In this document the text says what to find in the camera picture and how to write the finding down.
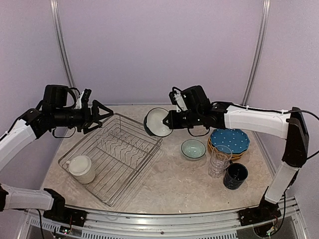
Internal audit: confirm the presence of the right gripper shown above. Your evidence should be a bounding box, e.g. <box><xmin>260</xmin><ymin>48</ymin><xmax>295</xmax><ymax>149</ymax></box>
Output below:
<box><xmin>163</xmin><ymin>109</ymin><xmax>202</xmax><ymax>129</ymax></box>

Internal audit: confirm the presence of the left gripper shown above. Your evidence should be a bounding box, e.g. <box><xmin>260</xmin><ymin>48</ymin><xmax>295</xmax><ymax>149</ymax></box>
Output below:
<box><xmin>52</xmin><ymin>99</ymin><xmax>113</xmax><ymax>134</ymax></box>

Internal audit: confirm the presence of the dark teal striped bowl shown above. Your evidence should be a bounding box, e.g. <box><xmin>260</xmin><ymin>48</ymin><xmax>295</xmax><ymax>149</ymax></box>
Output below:
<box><xmin>143</xmin><ymin>108</ymin><xmax>173</xmax><ymax>137</ymax></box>

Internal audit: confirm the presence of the light striped bowl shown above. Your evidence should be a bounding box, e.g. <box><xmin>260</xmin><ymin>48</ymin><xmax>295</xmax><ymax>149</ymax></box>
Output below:
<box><xmin>180</xmin><ymin>139</ymin><xmax>206</xmax><ymax>161</ymax></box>

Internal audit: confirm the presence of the clear glass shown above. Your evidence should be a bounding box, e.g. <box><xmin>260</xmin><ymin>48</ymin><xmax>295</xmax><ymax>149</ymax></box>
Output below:
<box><xmin>210</xmin><ymin>145</ymin><xmax>232</xmax><ymax>169</ymax></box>
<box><xmin>208</xmin><ymin>160</ymin><xmax>229</xmax><ymax>178</ymax></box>

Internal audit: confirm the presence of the blue dotted plate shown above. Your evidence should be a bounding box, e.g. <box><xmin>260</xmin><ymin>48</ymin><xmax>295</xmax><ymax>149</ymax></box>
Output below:
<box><xmin>210</xmin><ymin>129</ymin><xmax>250</xmax><ymax>154</ymax></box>

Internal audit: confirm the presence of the yellow dotted plate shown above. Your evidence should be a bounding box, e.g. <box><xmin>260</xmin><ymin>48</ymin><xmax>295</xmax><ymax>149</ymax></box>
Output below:
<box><xmin>207</xmin><ymin>139</ymin><xmax>247</xmax><ymax>160</ymax></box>
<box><xmin>207</xmin><ymin>138</ymin><xmax>247</xmax><ymax>157</ymax></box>

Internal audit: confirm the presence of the dark blue mug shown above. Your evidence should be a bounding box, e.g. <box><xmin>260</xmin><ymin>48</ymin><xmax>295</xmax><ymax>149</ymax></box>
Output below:
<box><xmin>223</xmin><ymin>160</ymin><xmax>248</xmax><ymax>190</ymax></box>

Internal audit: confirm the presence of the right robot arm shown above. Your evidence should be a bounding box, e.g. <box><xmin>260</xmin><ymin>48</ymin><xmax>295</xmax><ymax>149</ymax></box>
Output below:
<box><xmin>159</xmin><ymin>85</ymin><xmax>318</xmax><ymax>226</ymax></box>

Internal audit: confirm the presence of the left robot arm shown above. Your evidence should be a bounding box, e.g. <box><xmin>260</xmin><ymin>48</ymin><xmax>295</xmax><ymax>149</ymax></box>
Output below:
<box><xmin>0</xmin><ymin>85</ymin><xmax>114</xmax><ymax>222</ymax></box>

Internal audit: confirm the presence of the white cup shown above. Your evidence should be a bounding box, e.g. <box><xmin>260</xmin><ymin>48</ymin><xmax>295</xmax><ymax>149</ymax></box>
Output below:
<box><xmin>66</xmin><ymin>155</ymin><xmax>96</xmax><ymax>184</ymax></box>

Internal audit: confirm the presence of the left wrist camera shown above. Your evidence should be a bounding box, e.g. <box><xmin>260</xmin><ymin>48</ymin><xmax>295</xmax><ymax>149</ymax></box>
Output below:
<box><xmin>74</xmin><ymin>89</ymin><xmax>92</xmax><ymax>110</ymax></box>

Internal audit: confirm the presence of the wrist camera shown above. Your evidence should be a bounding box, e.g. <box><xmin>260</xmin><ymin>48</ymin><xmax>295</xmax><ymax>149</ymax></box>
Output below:
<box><xmin>169</xmin><ymin>87</ymin><xmax>187</xmax><ymax>112</ymax></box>
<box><xmin>74</xmin><ymin>89</ymin><xmax>92</xmax><ymax>110</ymax></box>

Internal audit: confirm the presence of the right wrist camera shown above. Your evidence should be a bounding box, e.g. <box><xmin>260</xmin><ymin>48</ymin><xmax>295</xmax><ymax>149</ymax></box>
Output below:
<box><xmin>169</xmin><ymin>87</ymin><xmax>187</xmax><ymax>112</ymax></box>

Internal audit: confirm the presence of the wire dish rack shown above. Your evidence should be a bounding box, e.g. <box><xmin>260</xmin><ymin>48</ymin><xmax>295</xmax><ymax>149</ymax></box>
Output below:
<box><xmin>58</xmin><ymin>114</ymin><xmax>162</xmax><ymax>207</ymax></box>

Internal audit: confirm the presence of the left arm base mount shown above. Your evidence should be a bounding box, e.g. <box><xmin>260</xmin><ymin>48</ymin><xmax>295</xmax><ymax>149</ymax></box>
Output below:
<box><xmin>43</xmin><ymin>207</ymin><xmax>87</xmax><ymax>227</ymax></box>

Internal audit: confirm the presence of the aluminium front rail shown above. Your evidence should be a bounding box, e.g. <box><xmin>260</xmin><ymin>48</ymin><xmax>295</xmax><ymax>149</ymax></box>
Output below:
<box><xmin>15</xmin><ymin>197</ymin><xmax>309</xmax><ymax>239</ymax></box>

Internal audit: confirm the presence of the left aluminium post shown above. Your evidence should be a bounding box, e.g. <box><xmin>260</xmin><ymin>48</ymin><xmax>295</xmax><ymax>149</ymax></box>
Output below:
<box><xmin>49</xmin><ymin>0</ymin><xmax>75</xmax><ymax>87</ymax></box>

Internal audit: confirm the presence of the aluminium post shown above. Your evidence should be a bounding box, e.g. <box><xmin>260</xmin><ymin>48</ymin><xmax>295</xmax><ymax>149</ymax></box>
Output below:
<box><xmin>242</xmin><ymin>0</ymin><xmax>271</xmax><ymax>105</ymax></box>
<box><xmin>49</xmin><ymin>0</ymin><xmax>75</xmax><ymax>87</ymax></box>

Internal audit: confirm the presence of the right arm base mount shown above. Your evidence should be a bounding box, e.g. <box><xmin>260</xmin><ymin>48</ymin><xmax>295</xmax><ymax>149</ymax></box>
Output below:
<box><xmin>238</xmin><ymin>206</ymin><xmax>282</xmax><ymax>226</ymax></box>

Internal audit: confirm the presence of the right aluminium post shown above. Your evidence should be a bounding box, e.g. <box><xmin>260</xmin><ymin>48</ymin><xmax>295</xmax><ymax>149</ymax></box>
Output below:
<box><xmin>242</xmin><ymin>0</ymin><xmax>271</xmax><ymax>105</ymax></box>

